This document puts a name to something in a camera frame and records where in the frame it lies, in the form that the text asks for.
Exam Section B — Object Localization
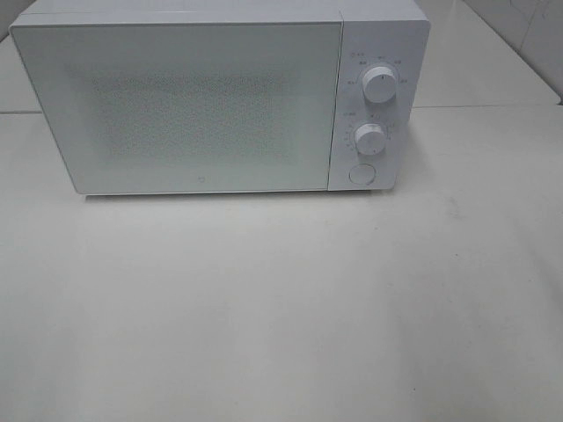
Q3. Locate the round white door button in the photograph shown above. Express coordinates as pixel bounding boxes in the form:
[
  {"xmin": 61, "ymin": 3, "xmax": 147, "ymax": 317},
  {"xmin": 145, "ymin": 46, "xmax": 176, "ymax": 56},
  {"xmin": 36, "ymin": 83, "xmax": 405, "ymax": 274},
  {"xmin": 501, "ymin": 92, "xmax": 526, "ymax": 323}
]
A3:
[{"xmin": 348, "ymin": 164, "xmax": 377, "ymax": 186}]

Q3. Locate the white microwave knob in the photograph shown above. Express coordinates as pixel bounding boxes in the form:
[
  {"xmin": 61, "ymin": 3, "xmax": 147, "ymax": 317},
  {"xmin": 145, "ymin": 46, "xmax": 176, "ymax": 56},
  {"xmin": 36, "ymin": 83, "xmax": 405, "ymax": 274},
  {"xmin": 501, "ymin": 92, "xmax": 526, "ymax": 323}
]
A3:
[
  {"xmin": 354, "ymin": 123, "xmax": 386, "ymax": 156},
  {"xmin": 362, "ymin": 63, "xmax": 398, "ymax": 104}
]

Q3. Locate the white microwave oven body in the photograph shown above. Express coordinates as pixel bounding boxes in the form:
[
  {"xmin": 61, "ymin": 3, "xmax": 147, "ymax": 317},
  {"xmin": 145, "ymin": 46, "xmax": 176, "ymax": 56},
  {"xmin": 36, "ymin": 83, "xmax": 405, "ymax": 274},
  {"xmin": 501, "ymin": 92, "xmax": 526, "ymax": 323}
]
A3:
[{"xmin": 10, "ymin": 1, "xmax": 430, "ymax": 193}]

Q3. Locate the white microwave door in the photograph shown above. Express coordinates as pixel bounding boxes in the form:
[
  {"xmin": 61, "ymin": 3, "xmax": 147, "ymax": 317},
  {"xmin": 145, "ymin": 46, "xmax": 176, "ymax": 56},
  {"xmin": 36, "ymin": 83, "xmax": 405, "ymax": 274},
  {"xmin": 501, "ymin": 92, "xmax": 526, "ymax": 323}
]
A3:
[{"xmin": 13, "ymin": 23, "xmax": 341, "ymax": 194}]

